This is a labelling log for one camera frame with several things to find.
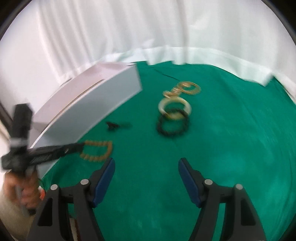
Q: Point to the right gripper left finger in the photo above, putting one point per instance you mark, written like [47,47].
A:
[52,221]

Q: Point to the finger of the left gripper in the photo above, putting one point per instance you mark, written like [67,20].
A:
[63,150]

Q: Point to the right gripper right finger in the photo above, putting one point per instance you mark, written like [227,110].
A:
[241,221]

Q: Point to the small black bead jewelry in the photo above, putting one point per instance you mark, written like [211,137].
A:
[114,126]

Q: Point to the white jade bangle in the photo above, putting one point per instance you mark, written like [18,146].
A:
[174,108]

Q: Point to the person's left hand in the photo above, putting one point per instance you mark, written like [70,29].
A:
[22,190]

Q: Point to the white cardboard box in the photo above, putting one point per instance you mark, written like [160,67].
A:
[82,102]

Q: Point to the green velvet cloth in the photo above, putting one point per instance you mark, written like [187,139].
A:
[239,132]

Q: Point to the white curtain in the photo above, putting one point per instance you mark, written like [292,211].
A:
[246,38]

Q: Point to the gold bangle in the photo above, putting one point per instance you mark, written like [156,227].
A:
[189,88]

